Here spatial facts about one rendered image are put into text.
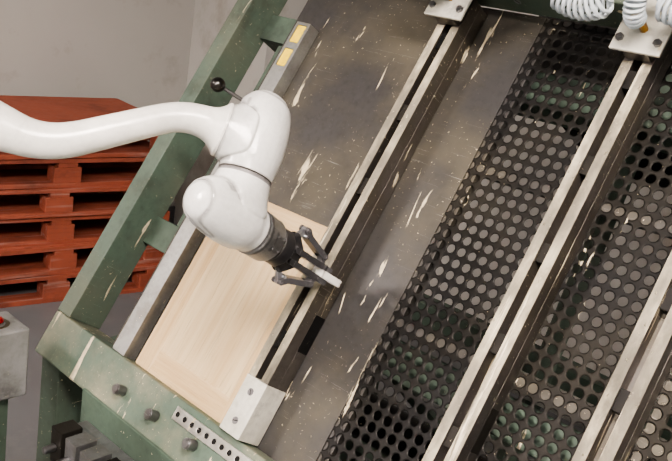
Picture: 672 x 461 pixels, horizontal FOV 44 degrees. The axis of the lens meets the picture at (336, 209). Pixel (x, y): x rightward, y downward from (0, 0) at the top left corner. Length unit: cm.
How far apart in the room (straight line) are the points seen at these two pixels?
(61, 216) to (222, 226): 309
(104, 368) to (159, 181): 52
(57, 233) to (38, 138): 308
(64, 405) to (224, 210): 107
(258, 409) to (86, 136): 67
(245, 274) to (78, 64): 368
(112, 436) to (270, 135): 90
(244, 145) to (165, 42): 427
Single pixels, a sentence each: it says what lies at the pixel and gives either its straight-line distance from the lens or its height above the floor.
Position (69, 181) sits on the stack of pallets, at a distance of 447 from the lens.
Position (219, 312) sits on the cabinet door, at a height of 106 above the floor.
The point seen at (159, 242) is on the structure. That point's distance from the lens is 228.
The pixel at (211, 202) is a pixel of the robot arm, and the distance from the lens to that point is 143.
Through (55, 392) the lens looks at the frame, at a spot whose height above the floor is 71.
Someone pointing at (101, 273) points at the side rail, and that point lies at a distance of 230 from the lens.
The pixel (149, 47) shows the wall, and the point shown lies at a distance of 569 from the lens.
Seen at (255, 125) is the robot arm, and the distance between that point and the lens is 150.
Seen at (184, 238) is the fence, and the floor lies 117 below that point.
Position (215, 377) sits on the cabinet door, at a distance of 194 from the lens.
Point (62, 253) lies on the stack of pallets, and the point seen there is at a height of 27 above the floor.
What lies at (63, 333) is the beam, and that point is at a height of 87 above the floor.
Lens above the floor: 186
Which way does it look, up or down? 16 degrees down
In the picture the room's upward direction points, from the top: 9 degrees clockwise
